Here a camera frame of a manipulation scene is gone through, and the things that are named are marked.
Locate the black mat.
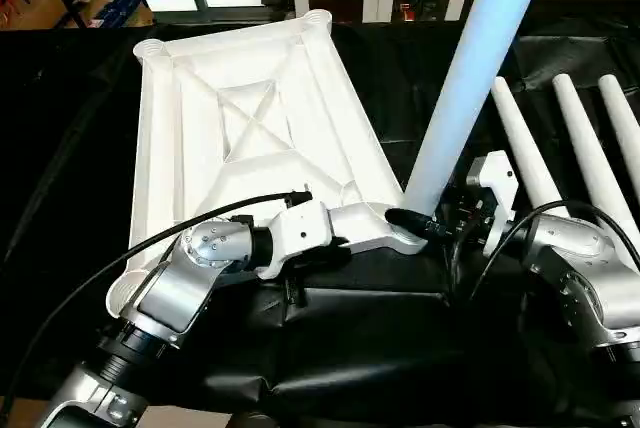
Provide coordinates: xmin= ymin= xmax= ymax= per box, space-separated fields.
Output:
xmin=0 ymin=12 xmax=640 ymax=424

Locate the brown cardboard sheet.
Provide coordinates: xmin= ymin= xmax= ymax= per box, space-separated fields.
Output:
xmin=0 ymin=394 xmax=232 ymax=428

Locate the light brown wooden shelf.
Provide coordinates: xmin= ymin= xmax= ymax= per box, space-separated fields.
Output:
xmin=9 ymin=0 xmax=70 ymax=30

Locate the white plastic table top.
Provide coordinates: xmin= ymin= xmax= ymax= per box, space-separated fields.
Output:
xmin=104 ymin=8 xmax=431 ymax=320

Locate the dark left robot foot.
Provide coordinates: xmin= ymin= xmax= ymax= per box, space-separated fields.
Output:
xmin=232 ymin=410 xmax=284 ymax=428

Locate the blue printed package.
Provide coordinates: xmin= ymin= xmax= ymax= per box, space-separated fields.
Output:
xmin=73 ymin=0 xmax=155 ymax=30

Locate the white plastic table leg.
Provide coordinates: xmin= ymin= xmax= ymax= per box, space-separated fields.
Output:
xmin=551 ymin=73 xmax=640 ymax=272
xmin=597 ymin=73 xmax=640 ymax=162
xmin=401 ymin=0 xmax=555 ymax=218
xmin=489 ymin=75 xmax=572 ymax=222

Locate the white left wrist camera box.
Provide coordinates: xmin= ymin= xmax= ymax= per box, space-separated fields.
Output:
xmin=257 ymin=200 xmax=335 ymax=283

